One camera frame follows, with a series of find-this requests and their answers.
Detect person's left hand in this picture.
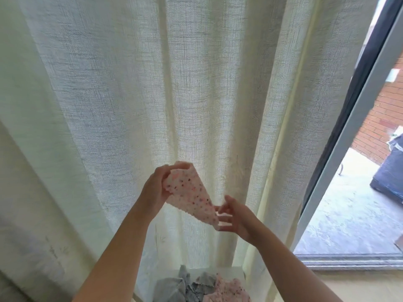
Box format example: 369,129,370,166
134,161,194,223

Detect white linen curtain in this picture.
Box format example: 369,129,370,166
0,0,380,302

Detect person's left forearm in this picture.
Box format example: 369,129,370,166
72,209,155,302

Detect white sliding door frame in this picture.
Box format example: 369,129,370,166
291,0,403,271

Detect person's right hand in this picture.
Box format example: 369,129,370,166
214,195,263,245

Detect white table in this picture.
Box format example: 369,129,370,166
131,266,248,302

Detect person's right forearm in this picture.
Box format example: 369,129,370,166
251,228,344,302

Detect dark blue tarpaulin cover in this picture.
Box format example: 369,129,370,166
369,132,403,206

